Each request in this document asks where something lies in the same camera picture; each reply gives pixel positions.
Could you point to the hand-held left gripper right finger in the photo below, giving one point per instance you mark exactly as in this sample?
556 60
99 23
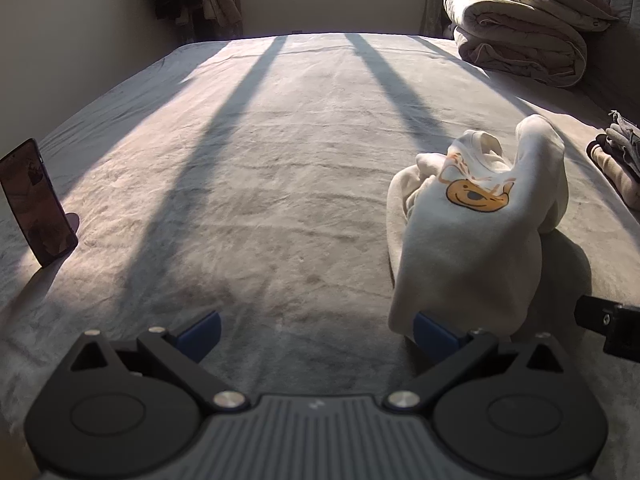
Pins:
434 335

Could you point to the mauve phone stand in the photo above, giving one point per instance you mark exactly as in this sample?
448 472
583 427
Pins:
73 222

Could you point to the pile of folded clothes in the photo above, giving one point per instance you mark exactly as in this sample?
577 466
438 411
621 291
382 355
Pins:
612 170

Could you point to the bed with grey blanket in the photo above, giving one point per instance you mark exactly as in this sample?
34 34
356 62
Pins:
250 170

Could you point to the grey quilted headboard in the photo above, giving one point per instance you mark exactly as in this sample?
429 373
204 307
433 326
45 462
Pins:
615 60

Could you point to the grey folded garment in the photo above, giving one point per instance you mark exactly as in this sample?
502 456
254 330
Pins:
627 140

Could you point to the cream bear print sweatshirt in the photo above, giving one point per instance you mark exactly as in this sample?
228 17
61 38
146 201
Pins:
460 260

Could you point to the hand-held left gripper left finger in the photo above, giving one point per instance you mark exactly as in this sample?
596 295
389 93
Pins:
201 334

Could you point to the pink hanging garment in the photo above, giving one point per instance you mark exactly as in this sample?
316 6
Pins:
222 7

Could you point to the black smartphone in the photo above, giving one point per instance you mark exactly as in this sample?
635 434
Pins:
32 200

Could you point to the folded grey pink comforter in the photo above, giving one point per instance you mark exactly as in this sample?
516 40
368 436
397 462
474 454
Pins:
520 40

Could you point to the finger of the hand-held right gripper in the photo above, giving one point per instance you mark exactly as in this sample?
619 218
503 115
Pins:
620 327

